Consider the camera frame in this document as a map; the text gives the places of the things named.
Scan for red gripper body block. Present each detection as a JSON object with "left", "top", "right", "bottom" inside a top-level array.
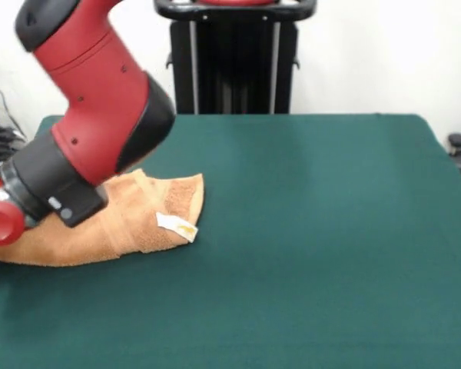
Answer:
[{"left": 0, "top": 177, "right": 26, "bottom": 247}]

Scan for orange terry towel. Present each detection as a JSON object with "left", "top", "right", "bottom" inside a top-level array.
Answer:
[{"left": 0, "top": 168, "right": 207, "bottom": 267}]

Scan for dark green table cloth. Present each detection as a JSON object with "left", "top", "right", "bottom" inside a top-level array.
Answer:
[{"left": 0, "top": 113, "right": 461, "bottom": 369}]

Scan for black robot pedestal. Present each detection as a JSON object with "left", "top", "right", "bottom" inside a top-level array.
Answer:
[{"left": 153, "top": 0, "right": 316, "bottom": 115}]

